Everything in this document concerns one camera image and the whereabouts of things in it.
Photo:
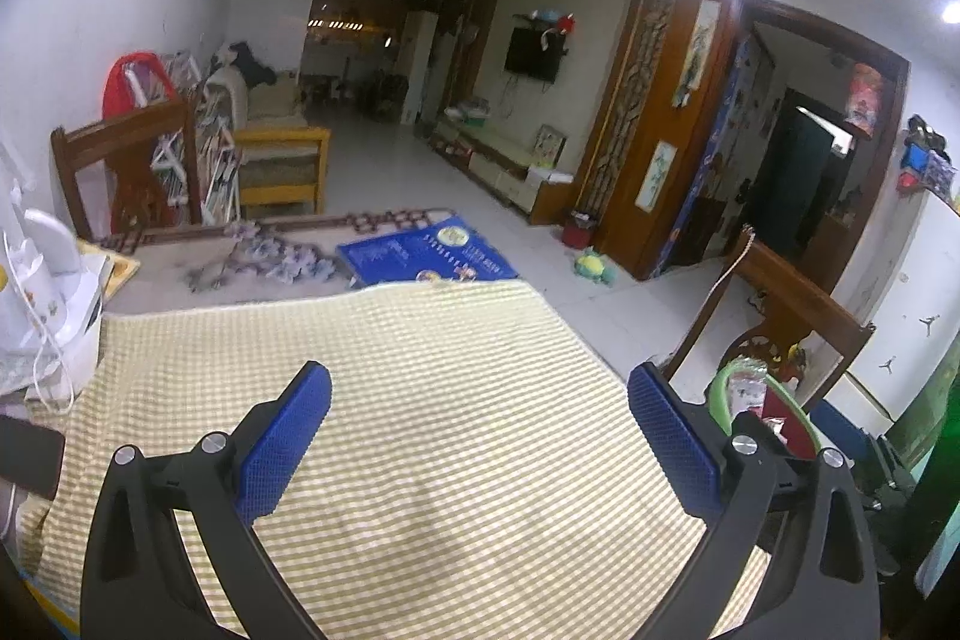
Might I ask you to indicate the green and red basin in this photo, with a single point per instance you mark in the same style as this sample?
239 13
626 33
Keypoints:
721 392

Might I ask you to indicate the tall white cabinet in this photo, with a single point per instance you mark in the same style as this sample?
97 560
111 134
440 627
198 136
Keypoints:
415 66

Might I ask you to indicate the long wall scroll painting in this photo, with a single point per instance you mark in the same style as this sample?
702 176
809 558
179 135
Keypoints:
699 51

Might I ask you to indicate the green plush turtle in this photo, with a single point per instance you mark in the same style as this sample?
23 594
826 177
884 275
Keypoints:
592 265

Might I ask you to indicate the red bag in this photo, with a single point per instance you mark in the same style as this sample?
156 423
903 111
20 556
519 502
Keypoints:
116 85

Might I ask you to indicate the white magazine rack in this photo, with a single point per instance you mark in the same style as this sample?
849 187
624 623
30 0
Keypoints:
217 160

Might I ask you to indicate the yellow book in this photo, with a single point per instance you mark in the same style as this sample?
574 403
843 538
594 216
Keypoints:
124 269

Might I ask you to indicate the television cabinet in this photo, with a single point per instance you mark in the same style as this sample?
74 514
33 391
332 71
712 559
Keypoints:
495 160

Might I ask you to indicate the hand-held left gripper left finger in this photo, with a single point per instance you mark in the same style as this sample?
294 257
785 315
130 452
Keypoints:
289 437

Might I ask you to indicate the bamboo wall scroll painting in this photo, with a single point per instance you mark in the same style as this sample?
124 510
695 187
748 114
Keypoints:
656 175

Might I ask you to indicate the carved wooden chair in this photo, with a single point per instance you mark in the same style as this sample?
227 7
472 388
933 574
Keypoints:
795 295

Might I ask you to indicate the small framed picture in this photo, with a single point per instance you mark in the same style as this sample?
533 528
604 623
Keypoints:
550 145

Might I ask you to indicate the wooden lattice partition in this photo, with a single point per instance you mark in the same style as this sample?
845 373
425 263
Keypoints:
652 160

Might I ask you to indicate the dark cloth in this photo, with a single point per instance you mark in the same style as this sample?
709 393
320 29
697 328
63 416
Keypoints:
247 63

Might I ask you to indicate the wall television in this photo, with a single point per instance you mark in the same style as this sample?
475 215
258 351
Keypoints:
532 55

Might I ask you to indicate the brown wooden chair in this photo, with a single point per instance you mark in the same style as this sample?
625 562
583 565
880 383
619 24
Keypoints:
120 130

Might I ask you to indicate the blue and red toy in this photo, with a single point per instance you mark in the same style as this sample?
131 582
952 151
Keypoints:
922 156

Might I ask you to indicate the colourful hanging decoration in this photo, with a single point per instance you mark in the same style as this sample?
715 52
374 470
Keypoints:
865 96

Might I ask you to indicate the wooden sofa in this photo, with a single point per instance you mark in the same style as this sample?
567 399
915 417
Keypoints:
281 149

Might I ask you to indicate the red bin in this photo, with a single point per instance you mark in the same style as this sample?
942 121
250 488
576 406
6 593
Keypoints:
580 231

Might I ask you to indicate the blue printed poster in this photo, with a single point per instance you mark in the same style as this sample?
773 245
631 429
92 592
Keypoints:
390 254

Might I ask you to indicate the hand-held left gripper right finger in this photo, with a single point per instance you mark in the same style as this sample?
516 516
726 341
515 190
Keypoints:
675 445

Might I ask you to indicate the white desk appliance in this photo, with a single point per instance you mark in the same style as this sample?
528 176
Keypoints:
45 280

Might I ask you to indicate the wall shelf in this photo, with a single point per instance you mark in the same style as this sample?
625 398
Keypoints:
544 19

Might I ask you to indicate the grey floral table cover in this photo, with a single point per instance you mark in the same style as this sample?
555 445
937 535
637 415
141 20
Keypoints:
247 280

